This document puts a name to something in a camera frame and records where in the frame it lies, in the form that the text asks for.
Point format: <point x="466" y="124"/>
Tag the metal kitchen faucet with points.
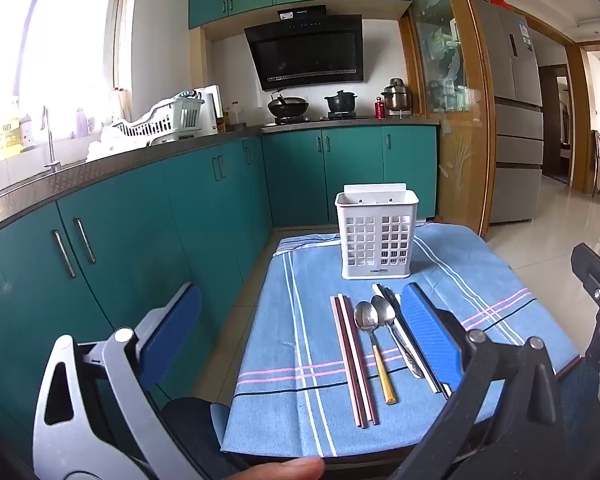
<point x="50" y="145"/>

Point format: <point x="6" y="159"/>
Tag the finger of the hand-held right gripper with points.
<point x="597" y="272"/>

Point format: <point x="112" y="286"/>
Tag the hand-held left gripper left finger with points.
<point x="172" y="330"/>

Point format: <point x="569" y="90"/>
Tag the steel pressure cooker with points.
<point x="396" y="95"/>

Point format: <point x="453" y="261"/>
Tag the white dish rack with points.
<point x="165" y="120"/>

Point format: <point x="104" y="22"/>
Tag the white countertop appliance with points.
<point x="211" y="110"/>

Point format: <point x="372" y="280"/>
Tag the black cooking pot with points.
<point x="341" y="102"/>

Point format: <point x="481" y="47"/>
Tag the yellow bottle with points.
<point x="7" y="135"/>

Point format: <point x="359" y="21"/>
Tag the white chopstick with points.
<point x="378" y="290"/>
<point x="348" y="360"/>

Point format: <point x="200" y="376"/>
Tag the blue striped cloth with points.
<point x="300" y="310"/>

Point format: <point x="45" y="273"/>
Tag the wooden door frame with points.
<point x="577" y="110"/>

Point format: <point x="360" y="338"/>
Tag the silver refrigerator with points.
<point x="515" y="110"/>

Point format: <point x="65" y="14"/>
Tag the dark red chopstick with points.
<point x="359" y="360"/>

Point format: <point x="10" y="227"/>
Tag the white bottle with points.
<point x="26" y="132"/>

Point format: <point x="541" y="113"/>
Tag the silver metal spoon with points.
<point x="384" y="310"/>

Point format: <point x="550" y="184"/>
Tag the teal lower cabinet long run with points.
<point x="130" y="240"/>

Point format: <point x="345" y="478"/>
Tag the gas stove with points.
<point x="310" y="120"/>

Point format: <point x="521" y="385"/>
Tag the grey speckled kitchen countertop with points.
<point x="130" y="157"/>

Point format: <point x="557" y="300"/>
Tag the dark blue cloth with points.
<point x="580" y="400"/>

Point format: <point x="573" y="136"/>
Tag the clear plastic bottle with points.
<point x="236" y="117"/>

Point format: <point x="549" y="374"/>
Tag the black range hood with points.
<point x="305" y="55"/>

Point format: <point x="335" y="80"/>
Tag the black wok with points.
<point x="289" y="107"/>

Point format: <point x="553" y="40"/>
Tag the teal lower cabinet under stove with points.
<point x="360" y="175"/>

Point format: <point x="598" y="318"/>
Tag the wood-framed glass sliding door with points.
<point x="445" y="60"/>

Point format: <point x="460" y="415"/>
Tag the person's left hand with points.
<point x="285" y="471"/>

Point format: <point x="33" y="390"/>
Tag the kitchen window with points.
<point x="55" y="35"/>

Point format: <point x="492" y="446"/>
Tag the red bottle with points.
<point x="380" y="109"/>

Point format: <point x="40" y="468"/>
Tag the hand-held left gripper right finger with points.
<point x="430" y="340"/>

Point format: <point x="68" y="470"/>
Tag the dark sauce bottle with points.
<point x="222" y="125"/>

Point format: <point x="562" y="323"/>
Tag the white perforated utensil holder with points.
<point x="352" y="267"/>

